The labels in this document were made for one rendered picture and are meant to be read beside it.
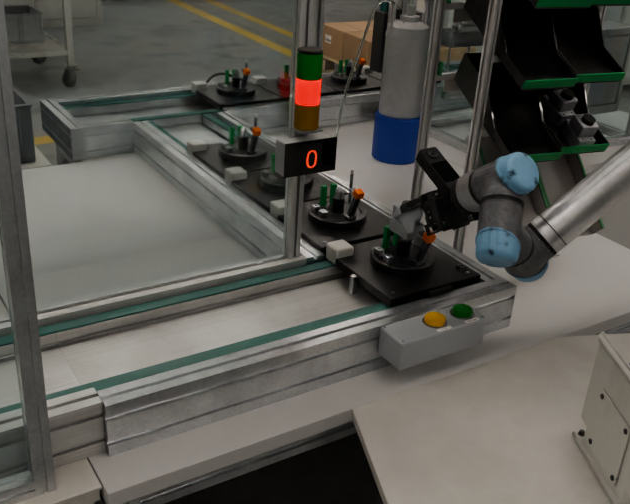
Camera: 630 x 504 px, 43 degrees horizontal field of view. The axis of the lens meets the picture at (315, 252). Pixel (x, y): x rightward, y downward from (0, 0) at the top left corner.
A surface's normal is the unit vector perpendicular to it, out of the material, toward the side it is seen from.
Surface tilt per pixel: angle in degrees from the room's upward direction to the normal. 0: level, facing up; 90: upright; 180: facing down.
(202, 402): 90
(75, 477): 0
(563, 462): 0
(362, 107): 90
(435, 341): 90
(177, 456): 0
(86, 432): 90
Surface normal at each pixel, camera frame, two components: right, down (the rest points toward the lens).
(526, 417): 0.06, -0.90
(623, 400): -0.99, -0.01
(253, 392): 0.53, 0.40
